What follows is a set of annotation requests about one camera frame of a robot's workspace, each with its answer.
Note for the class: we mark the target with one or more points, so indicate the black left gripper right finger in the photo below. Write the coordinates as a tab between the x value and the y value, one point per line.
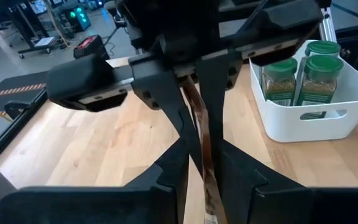
291	205

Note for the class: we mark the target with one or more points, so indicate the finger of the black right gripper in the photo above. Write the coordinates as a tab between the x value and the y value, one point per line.
213	93
157	87

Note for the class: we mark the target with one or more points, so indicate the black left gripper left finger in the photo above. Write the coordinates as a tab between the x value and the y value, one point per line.
104	205

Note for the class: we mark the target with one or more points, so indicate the brown taco seasoning pouch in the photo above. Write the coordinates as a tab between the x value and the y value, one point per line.
208	161

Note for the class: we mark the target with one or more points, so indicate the black box colourful top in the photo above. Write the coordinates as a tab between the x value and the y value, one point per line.
90	46

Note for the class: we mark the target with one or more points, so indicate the green-lit computer tower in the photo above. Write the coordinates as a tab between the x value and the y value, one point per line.
78	17

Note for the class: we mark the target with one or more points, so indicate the black striped-edge floor mat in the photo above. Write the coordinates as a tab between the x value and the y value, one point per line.
20	98

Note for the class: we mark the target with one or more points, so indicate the black rounded corner cap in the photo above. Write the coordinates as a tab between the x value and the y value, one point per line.
15	109

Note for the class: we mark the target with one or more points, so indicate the black rolling desk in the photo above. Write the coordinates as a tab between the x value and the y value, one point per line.
26	28

